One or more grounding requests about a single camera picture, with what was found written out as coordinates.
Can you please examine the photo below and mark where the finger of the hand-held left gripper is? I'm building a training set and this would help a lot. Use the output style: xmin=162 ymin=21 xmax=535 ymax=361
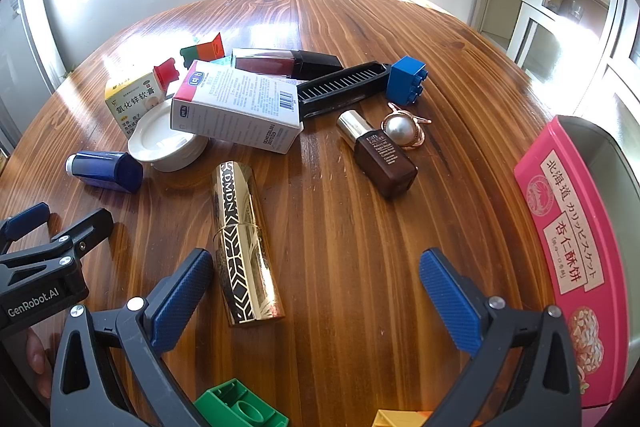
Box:
xmin=0 ymin=202 xmax=51 ymax=254
xmin=50 ymin=208 xmax=115 ymax=259

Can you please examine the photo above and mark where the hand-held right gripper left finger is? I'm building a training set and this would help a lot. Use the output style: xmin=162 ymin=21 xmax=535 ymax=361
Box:
xmin=50 ymin=248 xmax=216 ymax=427

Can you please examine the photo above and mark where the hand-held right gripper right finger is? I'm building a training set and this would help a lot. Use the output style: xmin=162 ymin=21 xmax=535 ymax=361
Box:
xmin=419 ymin=248 xmax=583 ymax=427

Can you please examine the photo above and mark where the small blue bottle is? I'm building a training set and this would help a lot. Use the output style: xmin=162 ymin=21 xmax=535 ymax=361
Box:
xmin=65 ymin=150 xmax=144 ymax=194

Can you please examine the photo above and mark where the gold patterned lipstick tube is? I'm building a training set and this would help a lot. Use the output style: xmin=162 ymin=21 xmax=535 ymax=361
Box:
xmin=211 ymin=161 xmax=286 ymax=328

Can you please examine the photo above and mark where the white round lid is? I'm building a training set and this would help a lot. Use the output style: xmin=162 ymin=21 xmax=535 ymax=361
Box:
xmin=127 ymin=99 xmax=210 ymax=172

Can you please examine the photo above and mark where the pink tin box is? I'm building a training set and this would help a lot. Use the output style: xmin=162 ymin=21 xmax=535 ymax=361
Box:
xmin=513 ymin=115 xmax=640 ymax=427

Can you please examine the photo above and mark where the yellow orange building block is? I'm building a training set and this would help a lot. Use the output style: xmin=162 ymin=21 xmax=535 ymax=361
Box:
xmin=371 ymin=408 xmax=433 ymax=427

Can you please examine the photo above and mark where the yellow white ointment box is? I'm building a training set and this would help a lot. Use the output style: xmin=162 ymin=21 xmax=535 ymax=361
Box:
xmin=104 ymin=71 xmax=171 ymax=138

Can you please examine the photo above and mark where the brown serum bottle gold cap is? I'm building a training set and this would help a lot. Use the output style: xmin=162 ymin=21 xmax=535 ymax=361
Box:
xmin=336 ymin=109 xmax=419 ymax=200

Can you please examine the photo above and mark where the gold pearl ring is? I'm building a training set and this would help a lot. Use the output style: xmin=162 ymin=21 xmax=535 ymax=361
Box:
xmin=381 ymin=103 xmax=432 ymax=151

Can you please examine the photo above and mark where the white blue medicine box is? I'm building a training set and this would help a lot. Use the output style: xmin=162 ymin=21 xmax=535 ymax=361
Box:
xmin=170 ymin=59 xmax=305 ymax=155

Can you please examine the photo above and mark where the green red building block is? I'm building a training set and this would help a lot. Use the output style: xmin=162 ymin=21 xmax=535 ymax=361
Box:
xmin=180 ymin=32 xmax=225 ymax=62

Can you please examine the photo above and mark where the blue building block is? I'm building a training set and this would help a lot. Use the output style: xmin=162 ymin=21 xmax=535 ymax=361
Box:
xmin=385 ymin=55 xmax=428 ymax=106

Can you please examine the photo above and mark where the black comb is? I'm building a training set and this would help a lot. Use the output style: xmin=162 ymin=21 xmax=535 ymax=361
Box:
xmin=296 ymin=61 xmax=393 ymax=120

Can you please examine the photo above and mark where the dark red lip gloss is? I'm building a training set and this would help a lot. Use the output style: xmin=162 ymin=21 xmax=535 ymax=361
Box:
xmin=231 ymin=48 xmax=345 ymax=82

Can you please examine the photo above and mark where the wooden desktop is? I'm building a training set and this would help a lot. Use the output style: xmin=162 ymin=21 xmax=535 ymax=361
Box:
xmin=0 ymin=0 xmax=583 ymax=427

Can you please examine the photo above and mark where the person's left hand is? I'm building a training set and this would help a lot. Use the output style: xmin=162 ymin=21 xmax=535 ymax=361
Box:
xmin=25 ymin=327 xmax=53 ymax=400

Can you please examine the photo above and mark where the white standing air conditioner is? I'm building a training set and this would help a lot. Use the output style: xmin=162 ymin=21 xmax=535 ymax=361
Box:
xmin=0 ymin=0 xmax=68 ymax=152

